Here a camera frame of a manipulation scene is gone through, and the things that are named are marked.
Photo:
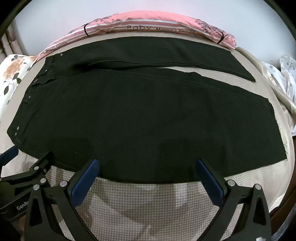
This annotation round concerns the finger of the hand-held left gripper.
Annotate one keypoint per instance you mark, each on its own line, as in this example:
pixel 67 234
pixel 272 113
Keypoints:
pixel 9 156
pixel 34 172

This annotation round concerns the white floral pillow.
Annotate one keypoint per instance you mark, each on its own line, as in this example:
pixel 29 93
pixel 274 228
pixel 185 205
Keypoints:
pixel 13 76

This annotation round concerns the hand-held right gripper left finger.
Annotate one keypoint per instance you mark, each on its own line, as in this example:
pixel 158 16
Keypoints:
pixel 85 185

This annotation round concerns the white dotted cloth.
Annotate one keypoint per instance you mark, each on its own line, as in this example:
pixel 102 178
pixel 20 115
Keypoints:
pixel 285 71

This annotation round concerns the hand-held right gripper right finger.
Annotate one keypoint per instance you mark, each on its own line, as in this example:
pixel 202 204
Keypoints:
pixel 211 185

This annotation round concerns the black pants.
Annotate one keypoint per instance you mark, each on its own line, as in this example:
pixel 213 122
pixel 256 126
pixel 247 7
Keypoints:
pixel 143 120

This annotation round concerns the pink striped pillow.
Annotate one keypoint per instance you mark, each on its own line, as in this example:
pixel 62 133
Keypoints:
pixel 143 24

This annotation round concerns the beige woven bed mat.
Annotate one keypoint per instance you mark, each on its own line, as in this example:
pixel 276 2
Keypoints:
pixel 143 208

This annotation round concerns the beige satin cloth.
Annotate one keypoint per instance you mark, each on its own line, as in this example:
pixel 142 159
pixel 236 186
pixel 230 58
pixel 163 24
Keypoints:
pixel 261 69

